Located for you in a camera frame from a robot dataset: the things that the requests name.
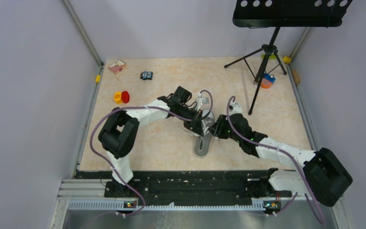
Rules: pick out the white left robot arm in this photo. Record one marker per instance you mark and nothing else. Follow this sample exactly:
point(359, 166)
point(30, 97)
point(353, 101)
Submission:
point(121, 125)

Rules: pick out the yellow round toy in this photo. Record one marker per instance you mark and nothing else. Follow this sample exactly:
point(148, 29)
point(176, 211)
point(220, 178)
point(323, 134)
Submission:
point(118, 97)

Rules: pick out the yellow corner clip right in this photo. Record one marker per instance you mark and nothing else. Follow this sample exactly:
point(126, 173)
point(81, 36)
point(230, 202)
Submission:
point(287, 59)

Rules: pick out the pink and white box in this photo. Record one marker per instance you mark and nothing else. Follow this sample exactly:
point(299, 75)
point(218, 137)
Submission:
point(117, 67)

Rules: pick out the black music stand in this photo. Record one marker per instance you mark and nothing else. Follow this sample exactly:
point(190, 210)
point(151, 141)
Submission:
point(255, 14)

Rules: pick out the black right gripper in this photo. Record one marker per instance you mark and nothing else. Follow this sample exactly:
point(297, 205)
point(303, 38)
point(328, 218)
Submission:
point(217, 129)

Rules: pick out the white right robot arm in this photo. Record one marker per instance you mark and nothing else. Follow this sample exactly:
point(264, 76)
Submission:
point(318, 173)

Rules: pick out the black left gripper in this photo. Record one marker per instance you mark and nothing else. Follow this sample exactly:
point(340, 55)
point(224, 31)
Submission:
point(195, 126)

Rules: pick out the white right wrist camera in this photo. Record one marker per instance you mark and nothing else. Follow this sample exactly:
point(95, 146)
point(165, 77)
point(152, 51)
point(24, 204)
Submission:
point(234, 108)

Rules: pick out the yellow corner clip left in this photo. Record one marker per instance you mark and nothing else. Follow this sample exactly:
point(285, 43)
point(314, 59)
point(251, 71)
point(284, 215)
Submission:
point(97, 79)

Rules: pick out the red round toy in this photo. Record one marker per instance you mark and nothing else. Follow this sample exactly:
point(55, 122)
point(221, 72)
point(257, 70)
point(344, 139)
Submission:
point(125, 97)

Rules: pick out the orange blue toy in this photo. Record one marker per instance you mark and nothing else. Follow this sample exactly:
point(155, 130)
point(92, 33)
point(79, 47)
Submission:
point(267, 81)

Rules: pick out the white slotted cable duct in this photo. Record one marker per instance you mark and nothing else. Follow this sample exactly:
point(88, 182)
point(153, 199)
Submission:
point(121, 205)

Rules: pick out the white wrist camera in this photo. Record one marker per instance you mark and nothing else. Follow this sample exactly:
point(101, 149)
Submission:
point(201, 101)
point(234, 108)

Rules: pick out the small black blue toy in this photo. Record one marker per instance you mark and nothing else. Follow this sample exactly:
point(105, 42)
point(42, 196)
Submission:
point(146, 75)

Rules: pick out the grey canvas sneaker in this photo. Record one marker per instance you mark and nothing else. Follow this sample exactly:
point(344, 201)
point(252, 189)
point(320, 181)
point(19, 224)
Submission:
point(202, 145)

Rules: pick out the yellow corner clip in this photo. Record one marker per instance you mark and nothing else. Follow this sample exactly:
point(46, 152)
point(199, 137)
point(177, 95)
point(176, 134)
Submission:
point(287, 59)
point(97, 79)

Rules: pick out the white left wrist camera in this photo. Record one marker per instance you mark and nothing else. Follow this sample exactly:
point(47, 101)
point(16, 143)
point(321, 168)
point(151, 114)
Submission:
point(201, 101)

